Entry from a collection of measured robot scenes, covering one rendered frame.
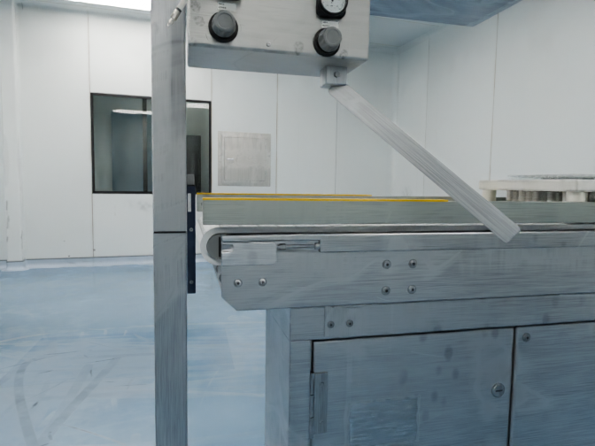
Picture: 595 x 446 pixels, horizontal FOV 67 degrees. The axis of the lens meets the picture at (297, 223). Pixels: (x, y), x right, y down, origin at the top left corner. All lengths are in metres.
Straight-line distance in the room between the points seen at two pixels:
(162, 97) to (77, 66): 5.13
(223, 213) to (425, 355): 0.40
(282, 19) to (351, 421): 0.57
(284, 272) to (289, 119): 5.58
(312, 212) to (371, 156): 5.98
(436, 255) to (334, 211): 0.17
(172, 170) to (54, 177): 5.05
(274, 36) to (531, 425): 0.75
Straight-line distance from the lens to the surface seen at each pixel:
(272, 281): 0.60
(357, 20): 0.61
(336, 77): 0.62
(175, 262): 0.87
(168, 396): 0.95
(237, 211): 0.58
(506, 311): 0.82
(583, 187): 0.85
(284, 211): 0.59
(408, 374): 0.77
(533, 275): 0.78
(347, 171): 6.39
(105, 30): 6.06
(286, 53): 0.58
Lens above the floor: 1.00
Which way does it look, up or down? 5 degrees down
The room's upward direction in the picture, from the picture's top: 1 degrees clockwise
